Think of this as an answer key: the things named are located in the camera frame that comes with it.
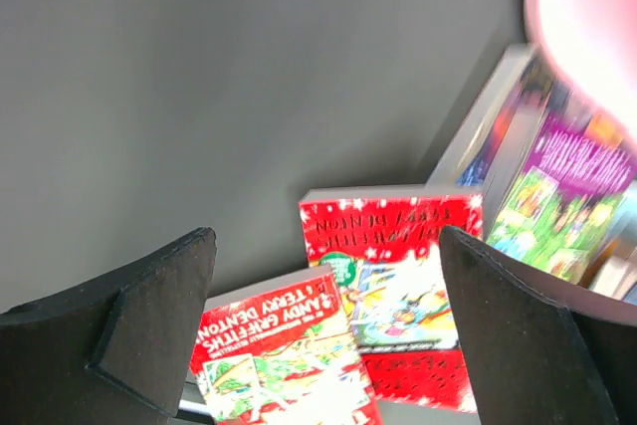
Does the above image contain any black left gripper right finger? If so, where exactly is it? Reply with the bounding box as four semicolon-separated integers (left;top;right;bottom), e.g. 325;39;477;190
440;226;636;424

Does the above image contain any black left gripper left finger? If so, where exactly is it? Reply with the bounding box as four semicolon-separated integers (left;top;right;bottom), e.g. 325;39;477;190
1;227;217;424

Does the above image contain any purple 117-storey treehouse book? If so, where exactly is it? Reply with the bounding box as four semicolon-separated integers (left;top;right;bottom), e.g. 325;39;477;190
486;115;636;284

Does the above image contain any red christmas treehouse book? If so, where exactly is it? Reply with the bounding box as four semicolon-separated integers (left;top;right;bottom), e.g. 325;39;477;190
299;185;483;413

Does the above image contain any red 13-storey treehouse book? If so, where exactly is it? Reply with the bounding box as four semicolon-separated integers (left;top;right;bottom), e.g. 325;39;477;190
190;266;383;425

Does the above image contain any blue fantasy cover book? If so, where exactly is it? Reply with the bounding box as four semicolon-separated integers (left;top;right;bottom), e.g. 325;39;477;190
428;44;553;186

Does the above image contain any pink three-tier shelf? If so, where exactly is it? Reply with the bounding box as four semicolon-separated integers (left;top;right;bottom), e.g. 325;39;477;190
525;0;636;138

